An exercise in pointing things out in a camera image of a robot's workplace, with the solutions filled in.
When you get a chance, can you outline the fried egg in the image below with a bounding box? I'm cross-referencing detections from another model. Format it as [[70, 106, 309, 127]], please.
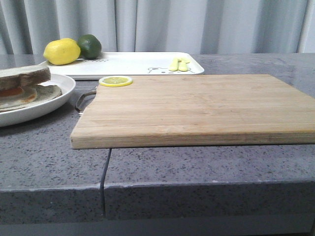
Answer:
[[0, 87, 37, 110]]

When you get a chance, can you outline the grey curtain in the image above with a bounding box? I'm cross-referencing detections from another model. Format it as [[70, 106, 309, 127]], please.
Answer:
[[0, 0, 315, 55]]

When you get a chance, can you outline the green lime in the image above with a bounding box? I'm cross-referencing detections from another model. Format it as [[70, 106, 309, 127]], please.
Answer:
[[77, 34, 102, 59]]

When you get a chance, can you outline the white bear tray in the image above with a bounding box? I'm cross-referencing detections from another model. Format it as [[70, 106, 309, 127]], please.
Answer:
[[42, 52, 204, 80]]

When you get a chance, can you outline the lemon slice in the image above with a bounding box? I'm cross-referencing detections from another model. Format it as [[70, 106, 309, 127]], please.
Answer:
[[98, 76, 133, 88]]

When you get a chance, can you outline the metal board handle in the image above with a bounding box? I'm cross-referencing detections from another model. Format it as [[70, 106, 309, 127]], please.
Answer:
[[74, 88, 96, 116]]

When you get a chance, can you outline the white round plate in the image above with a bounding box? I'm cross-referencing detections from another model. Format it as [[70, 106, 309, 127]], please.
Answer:
[[0, 74, 76, 127]]

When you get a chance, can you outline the wooden cutting board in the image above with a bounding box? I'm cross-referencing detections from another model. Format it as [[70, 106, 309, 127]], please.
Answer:
[[70, 74, 315, 149]]

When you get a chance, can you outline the yellow lemon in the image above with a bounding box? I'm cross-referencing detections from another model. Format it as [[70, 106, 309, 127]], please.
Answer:
[[43, 38, 81, 65]]

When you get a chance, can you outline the yellow plastic fork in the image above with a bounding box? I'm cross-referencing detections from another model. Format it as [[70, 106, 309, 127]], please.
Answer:
[[168, 58, 182, 71]]

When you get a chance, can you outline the yellow plastic knife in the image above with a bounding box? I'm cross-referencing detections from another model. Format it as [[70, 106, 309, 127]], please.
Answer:
[[178, 58, 190, 72]]

